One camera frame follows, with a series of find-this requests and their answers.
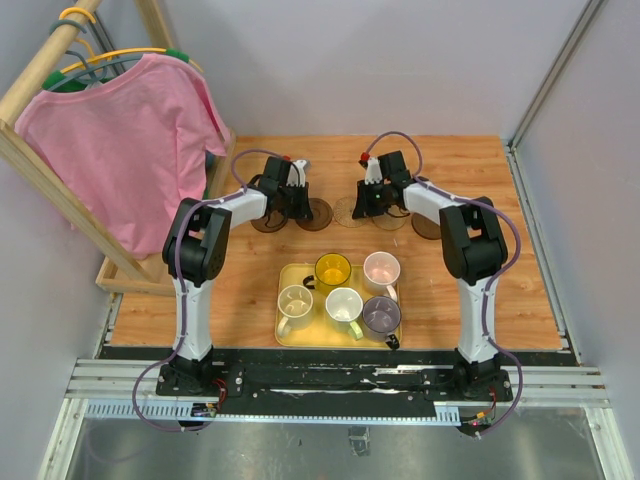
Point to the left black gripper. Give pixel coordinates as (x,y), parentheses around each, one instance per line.
(303,211)

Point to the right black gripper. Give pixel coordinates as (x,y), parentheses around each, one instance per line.
(363,208)

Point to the small woven rattan coaster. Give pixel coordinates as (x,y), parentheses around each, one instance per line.
(388,222)

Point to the large woven rattan coaster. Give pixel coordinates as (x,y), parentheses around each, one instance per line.
(343,213)

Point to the brown wooden coaster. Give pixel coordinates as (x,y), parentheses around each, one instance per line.
(425,228)
(270,224)
(322,215)

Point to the pink translucent cup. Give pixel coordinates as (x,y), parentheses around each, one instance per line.
(381,272)

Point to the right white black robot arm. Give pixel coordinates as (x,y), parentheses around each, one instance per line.
(473,245)

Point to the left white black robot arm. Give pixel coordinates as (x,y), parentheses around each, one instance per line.
(196,246)

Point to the yellow transparent cup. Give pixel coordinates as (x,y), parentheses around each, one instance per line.
(331,271)

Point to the cream mug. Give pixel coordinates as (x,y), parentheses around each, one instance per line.
(295,305)

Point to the purple translucent mug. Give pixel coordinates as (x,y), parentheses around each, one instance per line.
(381,317)

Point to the pink t-shirt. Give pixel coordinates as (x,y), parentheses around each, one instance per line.
(132,148)

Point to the wooden clothes rack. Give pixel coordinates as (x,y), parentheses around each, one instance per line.
(32,167)

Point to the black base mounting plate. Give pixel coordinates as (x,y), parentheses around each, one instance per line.
(328,383)

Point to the grey teal hanger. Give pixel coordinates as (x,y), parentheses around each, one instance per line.
(89,72)

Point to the yellow green hanger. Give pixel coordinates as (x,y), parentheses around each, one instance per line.
(152,14)

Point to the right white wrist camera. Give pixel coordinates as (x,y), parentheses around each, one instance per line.
(373,173)

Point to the white mug green handle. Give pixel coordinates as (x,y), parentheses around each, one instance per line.
(343,309)

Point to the aluminium frame rail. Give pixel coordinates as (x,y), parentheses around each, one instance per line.
(578,32)

